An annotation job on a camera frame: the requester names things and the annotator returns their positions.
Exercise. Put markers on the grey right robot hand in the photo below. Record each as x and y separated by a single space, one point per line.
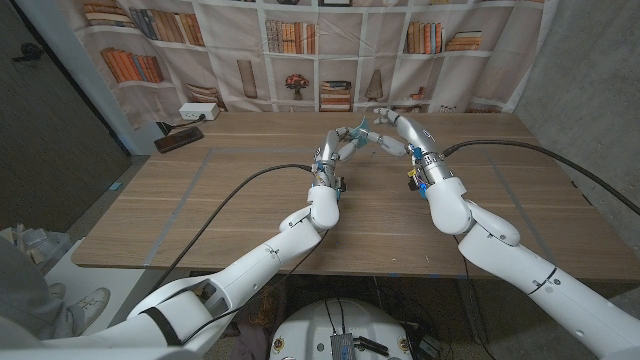
420 140

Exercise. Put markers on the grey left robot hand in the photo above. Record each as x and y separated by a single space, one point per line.
327 155

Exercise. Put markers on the teal sticky note pad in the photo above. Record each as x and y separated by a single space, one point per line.
361 131

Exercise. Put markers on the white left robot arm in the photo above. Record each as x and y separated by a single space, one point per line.
260 265

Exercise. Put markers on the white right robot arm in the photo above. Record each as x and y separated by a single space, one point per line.
510 260

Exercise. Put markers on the black TV remote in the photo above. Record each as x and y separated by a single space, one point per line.
178 139

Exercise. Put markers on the grey tape outline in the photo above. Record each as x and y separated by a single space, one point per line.
225 149

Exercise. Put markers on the printed bookshelf backdrop cloth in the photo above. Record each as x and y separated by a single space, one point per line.
225 75

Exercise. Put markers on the white power strip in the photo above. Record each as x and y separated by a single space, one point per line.
199 111

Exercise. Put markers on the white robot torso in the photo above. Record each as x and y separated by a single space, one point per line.
310 325

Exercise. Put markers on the dark crumpled cloth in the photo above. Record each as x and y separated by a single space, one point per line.
265 320

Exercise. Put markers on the grey table leg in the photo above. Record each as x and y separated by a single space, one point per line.
472 320

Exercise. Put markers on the grey ribbed electronics box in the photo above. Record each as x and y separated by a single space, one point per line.
342 347

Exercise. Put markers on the black power adapter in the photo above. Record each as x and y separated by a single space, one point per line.
430 346

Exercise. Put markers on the blue tape piece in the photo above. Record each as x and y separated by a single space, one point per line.
115 186

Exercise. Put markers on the white flat platform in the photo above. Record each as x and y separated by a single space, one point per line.
75 270

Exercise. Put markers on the dark grey door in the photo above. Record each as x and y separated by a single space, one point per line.
50 150

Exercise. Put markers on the clear plastic box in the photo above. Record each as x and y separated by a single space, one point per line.
40 245

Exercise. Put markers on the person in grey trousers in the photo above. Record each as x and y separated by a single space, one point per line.
20 300

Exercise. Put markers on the white door frame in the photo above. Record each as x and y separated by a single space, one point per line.
90 75

